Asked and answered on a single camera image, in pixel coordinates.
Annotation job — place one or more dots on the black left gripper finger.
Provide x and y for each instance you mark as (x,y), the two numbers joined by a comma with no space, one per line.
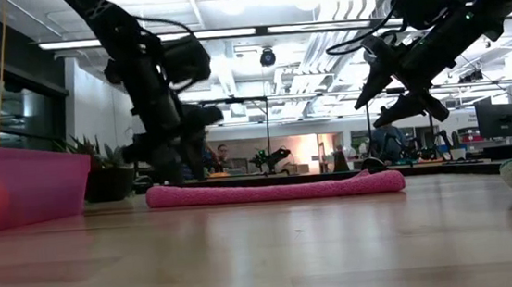
(196,158)
(167,170)

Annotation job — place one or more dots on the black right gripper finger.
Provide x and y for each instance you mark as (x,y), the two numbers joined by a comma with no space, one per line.
(413,106)
(378,79)

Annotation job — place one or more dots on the pink microfiber towel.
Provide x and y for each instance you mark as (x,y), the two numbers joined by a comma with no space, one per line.
(274,192)

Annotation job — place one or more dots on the black background robot arm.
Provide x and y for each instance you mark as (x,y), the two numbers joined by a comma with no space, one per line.
(437,139)
(269,158)

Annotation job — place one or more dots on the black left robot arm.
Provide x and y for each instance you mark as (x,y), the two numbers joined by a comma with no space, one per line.
(137,56)

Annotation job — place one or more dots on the person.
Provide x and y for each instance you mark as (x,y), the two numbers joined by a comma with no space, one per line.
(222,155)
(388,143)

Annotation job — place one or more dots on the black ceiling track lights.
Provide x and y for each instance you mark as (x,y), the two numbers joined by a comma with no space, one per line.
(471,76)

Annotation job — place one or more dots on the succulent in black pot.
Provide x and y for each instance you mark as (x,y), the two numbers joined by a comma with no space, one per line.
(108,184)

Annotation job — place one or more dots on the black computer monitor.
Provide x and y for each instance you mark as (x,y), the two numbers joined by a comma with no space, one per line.
(499,122)

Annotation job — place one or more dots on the black round ceiling device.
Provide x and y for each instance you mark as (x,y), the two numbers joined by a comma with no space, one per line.
(267,57)

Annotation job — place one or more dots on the pink translucent plastic bin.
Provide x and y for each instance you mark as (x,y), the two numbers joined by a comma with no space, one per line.
(22,182)

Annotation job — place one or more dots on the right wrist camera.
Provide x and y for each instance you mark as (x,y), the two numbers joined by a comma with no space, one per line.
(378,49)

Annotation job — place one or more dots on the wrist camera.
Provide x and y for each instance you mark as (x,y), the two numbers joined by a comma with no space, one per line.
(378,49)
(186,59)

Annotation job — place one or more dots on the black aluminium table frame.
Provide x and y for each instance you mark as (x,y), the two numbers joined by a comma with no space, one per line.
(448,167)

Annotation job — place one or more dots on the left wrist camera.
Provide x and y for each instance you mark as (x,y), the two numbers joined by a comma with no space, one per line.
(186,59)

